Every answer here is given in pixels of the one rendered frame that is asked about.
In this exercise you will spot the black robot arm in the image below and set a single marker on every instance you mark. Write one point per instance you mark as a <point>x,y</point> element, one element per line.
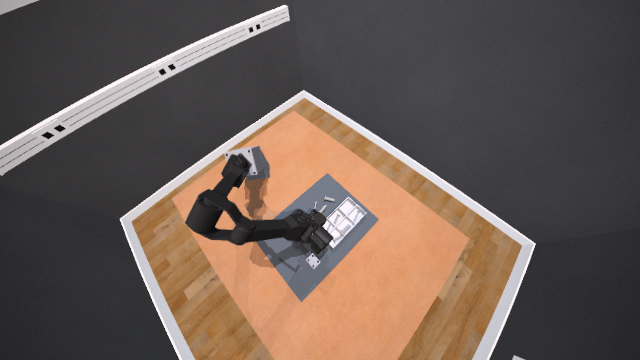
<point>210,205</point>

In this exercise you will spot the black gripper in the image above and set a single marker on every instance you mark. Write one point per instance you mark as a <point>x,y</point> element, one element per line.
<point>314,247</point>

